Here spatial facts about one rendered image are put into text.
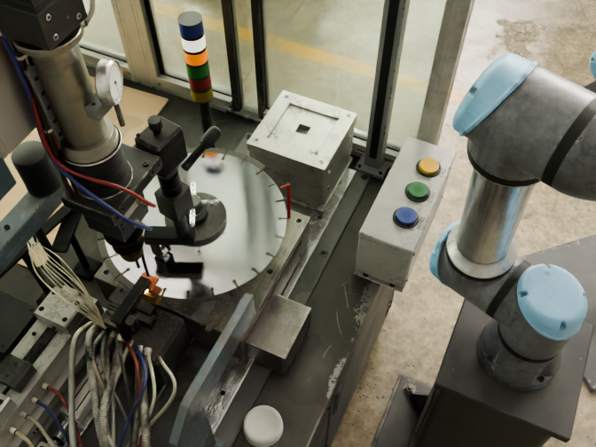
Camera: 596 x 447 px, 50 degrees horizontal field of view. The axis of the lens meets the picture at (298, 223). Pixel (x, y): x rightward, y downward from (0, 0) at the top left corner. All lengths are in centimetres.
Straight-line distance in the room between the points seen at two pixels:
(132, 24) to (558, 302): 112
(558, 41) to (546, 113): 253
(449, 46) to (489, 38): 196
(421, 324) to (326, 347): 93
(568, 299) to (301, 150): 59
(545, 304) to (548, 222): 142
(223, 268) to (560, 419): 66
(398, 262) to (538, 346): 29
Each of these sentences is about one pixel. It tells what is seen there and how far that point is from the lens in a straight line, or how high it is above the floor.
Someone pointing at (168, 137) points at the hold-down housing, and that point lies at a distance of 88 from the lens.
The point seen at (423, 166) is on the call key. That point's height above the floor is 91.
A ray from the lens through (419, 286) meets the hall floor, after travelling 222.
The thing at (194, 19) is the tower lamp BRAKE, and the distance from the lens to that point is 124.
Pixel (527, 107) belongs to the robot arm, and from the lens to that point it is 77.
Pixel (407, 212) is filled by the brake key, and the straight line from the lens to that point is 123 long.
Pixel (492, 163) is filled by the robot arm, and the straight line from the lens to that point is 83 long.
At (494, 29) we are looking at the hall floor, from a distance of 327.
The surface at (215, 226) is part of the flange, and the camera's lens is 114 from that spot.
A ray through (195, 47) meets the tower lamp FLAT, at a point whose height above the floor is 111.
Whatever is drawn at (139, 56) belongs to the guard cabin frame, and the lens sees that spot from 168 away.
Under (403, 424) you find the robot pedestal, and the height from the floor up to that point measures 1.
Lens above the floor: 187
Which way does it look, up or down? 54 degrees down
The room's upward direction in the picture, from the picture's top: straight up
